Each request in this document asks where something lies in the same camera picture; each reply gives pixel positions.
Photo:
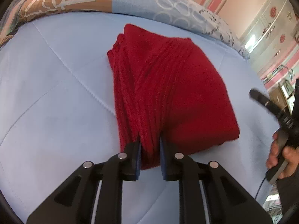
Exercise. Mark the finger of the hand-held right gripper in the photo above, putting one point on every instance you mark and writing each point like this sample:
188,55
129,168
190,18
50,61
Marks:
266,102

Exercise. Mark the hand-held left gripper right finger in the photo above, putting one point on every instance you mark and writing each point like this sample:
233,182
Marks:
167,165

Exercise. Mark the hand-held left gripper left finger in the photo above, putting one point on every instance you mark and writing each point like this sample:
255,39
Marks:
134,161

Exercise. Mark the red knit sweater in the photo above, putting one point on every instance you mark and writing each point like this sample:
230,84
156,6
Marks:
177,86

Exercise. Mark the person's right forearm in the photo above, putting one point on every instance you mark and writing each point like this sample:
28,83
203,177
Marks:
289,196

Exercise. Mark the person's right hand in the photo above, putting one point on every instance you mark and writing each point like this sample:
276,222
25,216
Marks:
292,158

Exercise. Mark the brown wooden cabinet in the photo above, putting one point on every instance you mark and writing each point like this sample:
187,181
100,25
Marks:
280,95

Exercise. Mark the white wardrobe with red ornaments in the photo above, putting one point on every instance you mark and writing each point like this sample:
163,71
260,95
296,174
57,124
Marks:
268,28

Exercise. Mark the light blue bed sheet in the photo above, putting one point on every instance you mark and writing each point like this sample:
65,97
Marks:
58,98

